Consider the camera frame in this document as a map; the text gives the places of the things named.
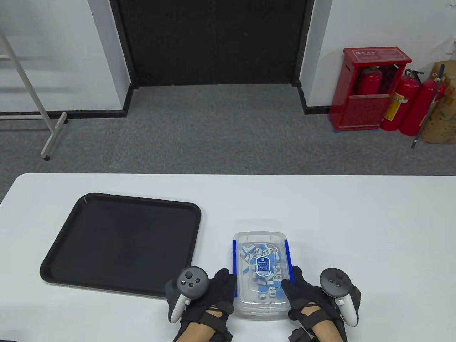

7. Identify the person's right hand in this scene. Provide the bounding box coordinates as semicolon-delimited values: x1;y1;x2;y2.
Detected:
281;266;348;342

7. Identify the person's left hand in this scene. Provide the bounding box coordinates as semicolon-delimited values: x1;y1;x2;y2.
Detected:
178;268;238;342

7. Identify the clear lid with blue label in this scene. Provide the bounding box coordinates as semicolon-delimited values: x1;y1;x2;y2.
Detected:
233;232;290;315

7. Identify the dark grey controller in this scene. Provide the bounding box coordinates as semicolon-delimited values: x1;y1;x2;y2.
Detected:
320;268;361;327
165;266;209;324

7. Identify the pile of blue mahjong tiles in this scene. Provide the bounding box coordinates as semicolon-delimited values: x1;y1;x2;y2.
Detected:
240;242;285;300

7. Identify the clear container with blue clips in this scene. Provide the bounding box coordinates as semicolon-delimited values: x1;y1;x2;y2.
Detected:
232;232;294;321

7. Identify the black plastic tray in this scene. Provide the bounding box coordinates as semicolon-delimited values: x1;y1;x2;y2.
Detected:
39;193;202;298

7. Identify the person's left forearm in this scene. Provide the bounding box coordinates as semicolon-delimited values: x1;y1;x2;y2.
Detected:
175;319;214;342

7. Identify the person's right forearm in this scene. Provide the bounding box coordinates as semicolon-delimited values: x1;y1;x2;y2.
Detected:
312;319;337;342

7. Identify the red fire extinguisher cabinet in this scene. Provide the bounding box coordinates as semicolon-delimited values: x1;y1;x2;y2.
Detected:
329;46;413;131

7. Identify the plain red fire extinguisher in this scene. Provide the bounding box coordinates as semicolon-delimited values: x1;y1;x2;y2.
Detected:
398;77;446;136

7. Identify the red extinguisher with yellow label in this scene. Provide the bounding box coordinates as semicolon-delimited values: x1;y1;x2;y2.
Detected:
379;69;423;131

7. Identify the red extinguisher inside cabinet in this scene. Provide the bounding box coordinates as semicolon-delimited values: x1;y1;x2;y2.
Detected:
358;66;383;96

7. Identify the brown cardboard box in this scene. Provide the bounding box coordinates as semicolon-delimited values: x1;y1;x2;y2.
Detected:
420;61;456;145

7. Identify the black double door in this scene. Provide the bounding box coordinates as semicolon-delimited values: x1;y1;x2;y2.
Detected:
109;0;316;88

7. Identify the white metal stand frame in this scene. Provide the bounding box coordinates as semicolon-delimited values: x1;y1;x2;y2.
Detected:
0;25;68;161

